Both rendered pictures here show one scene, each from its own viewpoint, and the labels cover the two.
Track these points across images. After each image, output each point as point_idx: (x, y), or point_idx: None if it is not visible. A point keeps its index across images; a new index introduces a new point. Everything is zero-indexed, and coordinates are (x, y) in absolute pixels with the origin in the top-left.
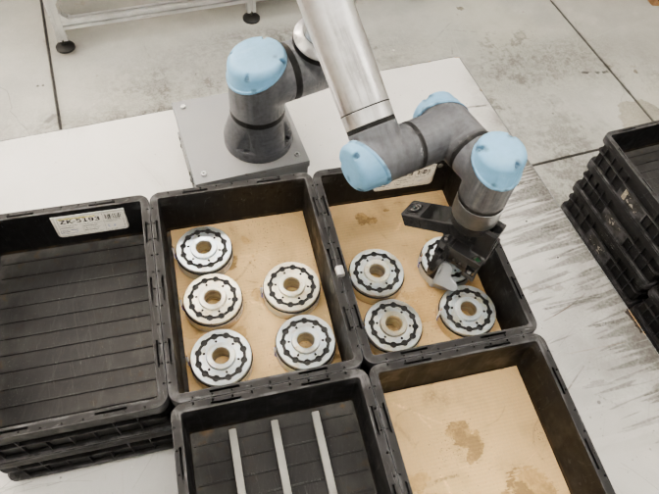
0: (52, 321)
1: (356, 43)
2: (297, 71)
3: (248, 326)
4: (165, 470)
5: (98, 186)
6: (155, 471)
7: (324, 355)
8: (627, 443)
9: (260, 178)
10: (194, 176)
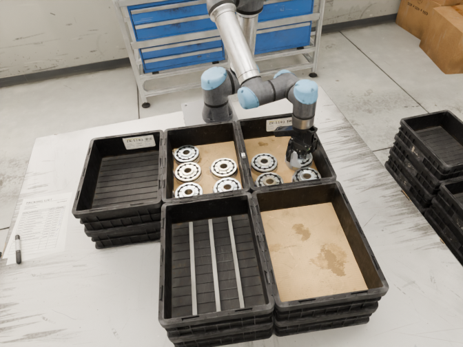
0: (119, 181)
1: (242, 47)
2: (231, 79)
3: (203, 184)
4: None
5: None
6: (158, 249)
7: None
8: (397, 249)
9: (212, 122)
10: None
